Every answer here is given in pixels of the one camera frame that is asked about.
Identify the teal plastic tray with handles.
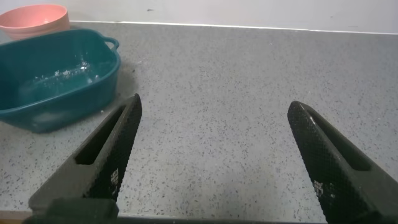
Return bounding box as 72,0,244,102
0,28,121,134

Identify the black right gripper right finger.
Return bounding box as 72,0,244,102
287,100,398,224

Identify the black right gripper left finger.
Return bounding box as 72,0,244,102
28,93,143,216

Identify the pink bowl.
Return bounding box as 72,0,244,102
0,3,70,40

